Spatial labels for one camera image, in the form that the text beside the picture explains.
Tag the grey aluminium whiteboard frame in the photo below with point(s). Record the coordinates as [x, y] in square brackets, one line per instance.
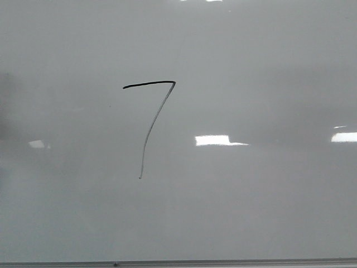
[333, 262]

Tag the white whiteboard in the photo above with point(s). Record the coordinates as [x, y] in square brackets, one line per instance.
[177, 130]

